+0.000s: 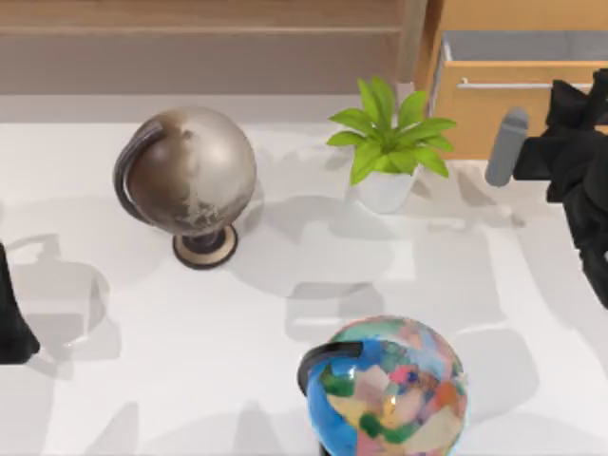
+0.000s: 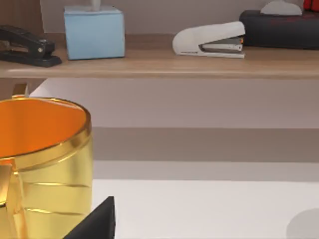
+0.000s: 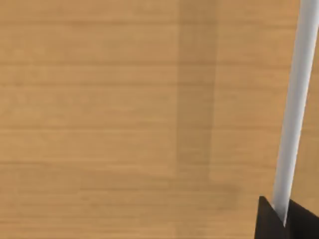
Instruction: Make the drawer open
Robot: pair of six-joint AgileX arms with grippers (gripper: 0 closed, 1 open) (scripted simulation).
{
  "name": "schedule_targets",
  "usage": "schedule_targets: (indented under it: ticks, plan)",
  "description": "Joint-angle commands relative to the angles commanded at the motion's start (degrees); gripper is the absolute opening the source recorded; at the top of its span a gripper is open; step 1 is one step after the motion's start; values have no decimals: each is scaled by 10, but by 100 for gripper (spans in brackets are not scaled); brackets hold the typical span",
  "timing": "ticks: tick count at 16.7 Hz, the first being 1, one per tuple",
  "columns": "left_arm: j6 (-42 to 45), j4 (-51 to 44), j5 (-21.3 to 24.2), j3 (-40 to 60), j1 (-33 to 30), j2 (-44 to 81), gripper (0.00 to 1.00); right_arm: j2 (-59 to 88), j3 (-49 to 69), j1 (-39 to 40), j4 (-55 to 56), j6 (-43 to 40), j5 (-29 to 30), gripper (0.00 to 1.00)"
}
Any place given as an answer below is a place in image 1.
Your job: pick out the wooden drawer cabinet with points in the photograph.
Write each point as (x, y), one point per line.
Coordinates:
(430, 28)

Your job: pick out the pale grey rounded box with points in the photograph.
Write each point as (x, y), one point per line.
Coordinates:
(507, 147)

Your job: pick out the colourful globe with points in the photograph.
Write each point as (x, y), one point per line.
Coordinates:
(394, 389)

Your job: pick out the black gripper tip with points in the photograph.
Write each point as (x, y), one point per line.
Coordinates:
(13, 328)

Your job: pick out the green plant in white pot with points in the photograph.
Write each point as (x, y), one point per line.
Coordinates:
(387, 142)

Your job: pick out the wooden open shelf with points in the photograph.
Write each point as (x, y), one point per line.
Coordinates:
(199, 47)

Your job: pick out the brown and silver globe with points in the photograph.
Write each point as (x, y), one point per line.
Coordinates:
(195, 166)

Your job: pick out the pale wooden drawer front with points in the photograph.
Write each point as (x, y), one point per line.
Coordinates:
(480, 123)

